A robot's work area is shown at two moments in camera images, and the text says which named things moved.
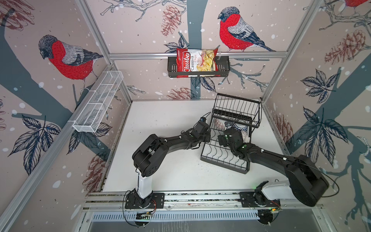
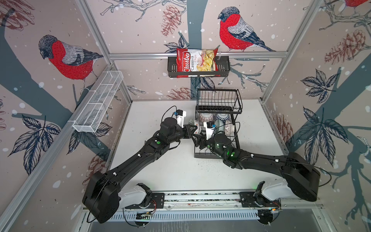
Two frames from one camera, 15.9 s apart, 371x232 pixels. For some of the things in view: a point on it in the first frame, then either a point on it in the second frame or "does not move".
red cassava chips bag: [196, 60] does not move
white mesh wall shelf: [97, 102] does not move
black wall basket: [223, 69] does not move
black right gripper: [221, 138] -> [203, 141]
